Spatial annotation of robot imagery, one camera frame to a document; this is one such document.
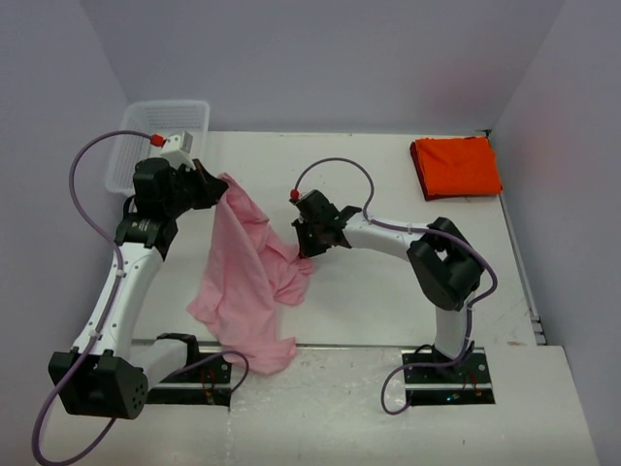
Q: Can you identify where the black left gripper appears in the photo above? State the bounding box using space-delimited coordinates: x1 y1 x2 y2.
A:
163 158 228 217

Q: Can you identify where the pink t shirt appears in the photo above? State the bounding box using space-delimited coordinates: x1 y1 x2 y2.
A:
187 173 314 376

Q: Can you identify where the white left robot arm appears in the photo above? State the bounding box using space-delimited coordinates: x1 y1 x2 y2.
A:
49 157 228 419

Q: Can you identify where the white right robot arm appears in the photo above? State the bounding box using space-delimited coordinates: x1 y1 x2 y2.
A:
290 189 484 382

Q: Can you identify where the white plastic basket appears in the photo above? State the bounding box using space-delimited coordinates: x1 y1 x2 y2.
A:
104 100 212 199

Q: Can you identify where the orange folded t shirt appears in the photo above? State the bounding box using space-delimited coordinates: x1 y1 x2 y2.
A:
414 137 503 200

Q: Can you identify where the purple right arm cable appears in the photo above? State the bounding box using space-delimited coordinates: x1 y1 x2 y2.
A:
289 156 500 360

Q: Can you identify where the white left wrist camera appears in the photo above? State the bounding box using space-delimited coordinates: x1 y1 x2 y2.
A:
160 131 194 159

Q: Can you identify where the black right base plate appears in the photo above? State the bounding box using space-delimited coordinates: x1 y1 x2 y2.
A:
404 348 496 407

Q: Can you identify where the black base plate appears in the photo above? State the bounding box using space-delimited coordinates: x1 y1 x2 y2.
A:
147 355 232 408
404 348 496 407

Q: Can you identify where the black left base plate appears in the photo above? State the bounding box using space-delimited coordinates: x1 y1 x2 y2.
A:
147 355 232 408

